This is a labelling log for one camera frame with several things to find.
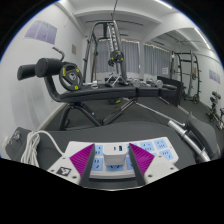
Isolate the small purple wall poster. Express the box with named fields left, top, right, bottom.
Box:
left=208, top=69, right=222, bottom=84

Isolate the chrome dumbbells group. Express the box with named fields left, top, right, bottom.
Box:
left=128, top=77, right=164, bottom=89

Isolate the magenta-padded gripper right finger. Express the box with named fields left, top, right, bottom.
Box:
left=128, top=143, right=179, bottom=186

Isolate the white power strip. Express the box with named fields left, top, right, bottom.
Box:
left=63, top=137, right=178, bottom=181

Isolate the bunch of keys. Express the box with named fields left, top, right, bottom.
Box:
left=9, top=130, right=23, bottom=144

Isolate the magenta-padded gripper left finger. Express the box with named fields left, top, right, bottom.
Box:
left=47, top=143, right=97, bottom=186

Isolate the black squat rack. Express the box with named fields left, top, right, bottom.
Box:
left=170, top=50, right=202, bottom=104

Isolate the black weight bench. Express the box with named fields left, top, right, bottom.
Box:
left=17, top=57, right=183, bottom=129

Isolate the black yellow-marked weight plate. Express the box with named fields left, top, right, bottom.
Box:
left=58, top=62, right=83, bottom=92

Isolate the black power rack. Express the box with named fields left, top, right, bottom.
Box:
left=82, top=20, right=129, bottom=86

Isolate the black padded seat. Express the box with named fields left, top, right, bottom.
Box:
left=184, top=111, right=224, bottom=161

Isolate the ceiling light strip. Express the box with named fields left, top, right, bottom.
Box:
left=194, top=27, right=212, bottom=50
left=154, top=0, right=174, bottom=10

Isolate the white coiled power cable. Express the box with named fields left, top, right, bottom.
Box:
left=20, top=130, right=68, bottom=168

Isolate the black yellow exercise machine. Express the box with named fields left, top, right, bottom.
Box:
left=206, top=91, right=224, bottom=129

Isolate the small black weight plate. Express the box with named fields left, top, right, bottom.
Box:
left=107, top=49, right=125, bottom=68

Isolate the black box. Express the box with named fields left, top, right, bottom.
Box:
left=156, top=75, right=184, bottom=108

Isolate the grey window curtain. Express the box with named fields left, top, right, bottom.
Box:
left=143, top=44, right=172, bottom=76
left=96, top=39, right=141, bottom=75

